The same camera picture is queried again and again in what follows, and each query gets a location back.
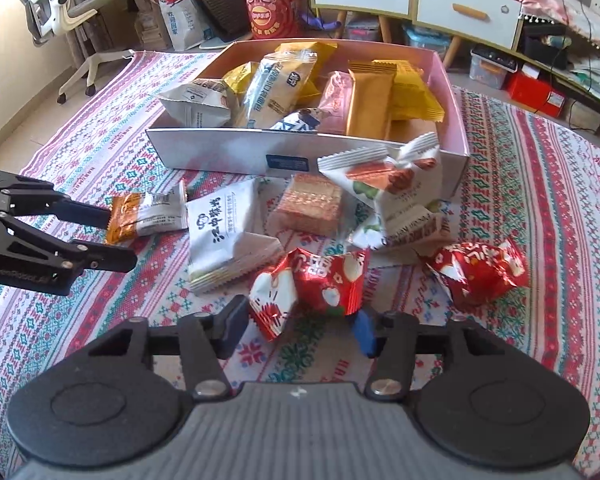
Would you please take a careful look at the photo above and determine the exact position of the brown wafer in clear wrap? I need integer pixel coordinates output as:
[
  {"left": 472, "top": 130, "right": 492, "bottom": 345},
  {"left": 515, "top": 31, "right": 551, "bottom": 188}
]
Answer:
[{"left": 266, "top": 172, "right": 345, "bottom": 236}]

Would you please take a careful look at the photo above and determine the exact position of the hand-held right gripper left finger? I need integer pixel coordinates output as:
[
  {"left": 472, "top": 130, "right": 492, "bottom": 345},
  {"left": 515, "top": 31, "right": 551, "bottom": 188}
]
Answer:
[{"left": 97, "top": 294, "right": 251, "bottom": 401}]

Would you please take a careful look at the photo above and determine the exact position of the white office chair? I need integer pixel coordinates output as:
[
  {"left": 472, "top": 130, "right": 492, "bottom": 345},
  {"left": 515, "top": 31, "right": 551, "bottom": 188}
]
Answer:
[{"left": 5, "top": 0, "right": 136, "bottom": 103}]

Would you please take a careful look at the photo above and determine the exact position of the yellow packet with orange label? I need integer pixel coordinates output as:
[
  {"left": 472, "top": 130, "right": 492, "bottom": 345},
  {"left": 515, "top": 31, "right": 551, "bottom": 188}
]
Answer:
[{"left": 222, "top": 61, "right": 261, "bottom": 96}]

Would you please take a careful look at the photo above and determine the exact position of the white printed bag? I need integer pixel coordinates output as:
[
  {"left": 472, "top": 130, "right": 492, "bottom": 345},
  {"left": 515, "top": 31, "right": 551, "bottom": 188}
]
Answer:
[{"left": 160, "top": 0, "right": 216, "bottom": 51}]

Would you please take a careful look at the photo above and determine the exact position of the clear storage box blue lid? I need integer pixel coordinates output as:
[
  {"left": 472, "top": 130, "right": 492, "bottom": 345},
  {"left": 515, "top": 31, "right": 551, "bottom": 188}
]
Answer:
[{"left": 402, "top": 25, "right": 453, "bottom": 61}]

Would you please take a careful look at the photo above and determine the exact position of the patterned woven tablecloth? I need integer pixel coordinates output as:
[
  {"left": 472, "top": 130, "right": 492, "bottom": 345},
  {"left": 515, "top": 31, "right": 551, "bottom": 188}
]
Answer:
[{"left": 0, "top": 50, "right": 600, "bottom": 480}]

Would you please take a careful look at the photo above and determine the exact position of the white nut packet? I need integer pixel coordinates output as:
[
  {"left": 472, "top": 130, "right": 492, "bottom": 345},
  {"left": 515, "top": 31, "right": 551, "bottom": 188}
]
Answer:
[
  {"left": 317, "top": 132, "right": 442, "bottom": 233},
  {"left": 159, "top": 78, "right": 236, "bottom": 129},
  {"left": 347, "top": 202, "right": 448, "bottom": 252}
]

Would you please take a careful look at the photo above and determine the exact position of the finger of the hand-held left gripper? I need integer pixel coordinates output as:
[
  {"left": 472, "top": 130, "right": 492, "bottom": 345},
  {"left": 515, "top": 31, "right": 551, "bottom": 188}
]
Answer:
[
  {"left": 0, "top": 211, "right": 138, "bottom": 274},
  {"left": 0, "top": 169, "right": 113, "bottom": 233}
]

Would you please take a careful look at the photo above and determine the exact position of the white cabinet with wooden handles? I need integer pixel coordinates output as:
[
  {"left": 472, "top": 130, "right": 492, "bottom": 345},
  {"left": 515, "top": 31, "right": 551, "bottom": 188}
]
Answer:
[{"left": 307, "top": 0, "right": 523, "bottom": 56}]

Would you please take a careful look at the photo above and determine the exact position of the low wooden shelf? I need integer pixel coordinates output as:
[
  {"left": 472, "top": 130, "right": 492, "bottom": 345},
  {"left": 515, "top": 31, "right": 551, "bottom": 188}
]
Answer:
[{"left": 517, "top": 15, "right": 600, "bottom": 151}]

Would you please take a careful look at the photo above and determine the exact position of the pink translucent packet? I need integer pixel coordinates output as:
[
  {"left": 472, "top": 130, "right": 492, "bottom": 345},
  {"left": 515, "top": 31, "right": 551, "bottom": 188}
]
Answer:
[{"left": 317, "top": 71, "right": 353, "bottom": 135}]

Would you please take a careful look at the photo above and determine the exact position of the red snack bag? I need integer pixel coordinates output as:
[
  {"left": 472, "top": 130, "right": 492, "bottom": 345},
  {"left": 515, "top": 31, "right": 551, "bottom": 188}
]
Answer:
[{"left": 240, "top": 0, "right": 306, "bottom": 41}]

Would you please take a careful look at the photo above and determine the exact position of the pink cardboard box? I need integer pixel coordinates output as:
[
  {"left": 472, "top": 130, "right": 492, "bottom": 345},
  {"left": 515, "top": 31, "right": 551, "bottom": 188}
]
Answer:
[{"left": 145, "top": 39, "right": 471, "bottom": 198}]

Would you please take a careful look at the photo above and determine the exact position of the orange and white small packet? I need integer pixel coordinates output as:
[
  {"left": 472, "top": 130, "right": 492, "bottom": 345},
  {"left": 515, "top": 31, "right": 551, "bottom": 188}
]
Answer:
[{"left": 105, "top": 180, "right": 189, "bottom": 246}]

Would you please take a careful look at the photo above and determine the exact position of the red box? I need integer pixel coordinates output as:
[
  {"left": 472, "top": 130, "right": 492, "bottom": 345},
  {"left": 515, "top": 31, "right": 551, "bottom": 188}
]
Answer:
[{"left": 505, "top": 72, "right": 568, "bottom": 118}]

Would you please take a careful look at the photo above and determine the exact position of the red and white foil packet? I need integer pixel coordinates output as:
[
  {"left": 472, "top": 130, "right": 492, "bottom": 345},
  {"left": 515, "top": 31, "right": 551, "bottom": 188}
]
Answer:
[{"left": 247, "top": 247, "right": 371, "bottom": 343}]

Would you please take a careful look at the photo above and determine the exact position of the clear storage box dark lid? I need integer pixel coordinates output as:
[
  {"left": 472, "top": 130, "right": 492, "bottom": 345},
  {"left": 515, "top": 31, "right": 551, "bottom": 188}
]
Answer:
[{"left": 470, "top": 45, "right": 518, "bottom": 91}]

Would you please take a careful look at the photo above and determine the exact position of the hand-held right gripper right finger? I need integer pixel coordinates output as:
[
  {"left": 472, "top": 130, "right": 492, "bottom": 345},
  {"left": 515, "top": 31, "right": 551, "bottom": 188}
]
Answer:
[{"left": 352, "top": 309, "right": 486, "bottom": 401}]

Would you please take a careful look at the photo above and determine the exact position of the white packet with black characters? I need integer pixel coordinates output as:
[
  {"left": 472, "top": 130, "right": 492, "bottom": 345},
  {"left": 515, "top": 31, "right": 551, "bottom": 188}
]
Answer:
[{"left": 186, "top": 177, "right": 286, "bottom": 296}]

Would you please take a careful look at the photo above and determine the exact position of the yellow foil packet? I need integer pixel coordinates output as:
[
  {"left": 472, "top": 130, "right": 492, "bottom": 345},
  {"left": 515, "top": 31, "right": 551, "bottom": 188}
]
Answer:
[
  {"left": 275, "top": 41, "right": 339, "bottom": 103},
  {"left": 372, "top": 59, "right": 446, "bottom": 123}
]

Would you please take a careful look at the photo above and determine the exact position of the gold foil bar packet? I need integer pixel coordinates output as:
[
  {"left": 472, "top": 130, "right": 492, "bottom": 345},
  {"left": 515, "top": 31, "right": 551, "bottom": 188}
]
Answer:
[{"left": 346, "top": 60, "right": 397, "bottom": 140}]

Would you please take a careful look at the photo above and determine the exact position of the dark woven bag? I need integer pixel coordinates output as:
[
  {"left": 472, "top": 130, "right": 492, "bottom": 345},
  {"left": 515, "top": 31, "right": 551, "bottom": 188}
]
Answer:
[{"left": 195, "top": 0, "right": 253, "bottom": 43}]

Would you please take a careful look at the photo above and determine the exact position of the blue and white chocolate packet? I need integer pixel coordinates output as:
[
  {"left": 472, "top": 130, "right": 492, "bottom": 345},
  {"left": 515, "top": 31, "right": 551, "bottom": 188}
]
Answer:
[{"left": 270, "top": 109, "right": 326, "bottom": 133}]

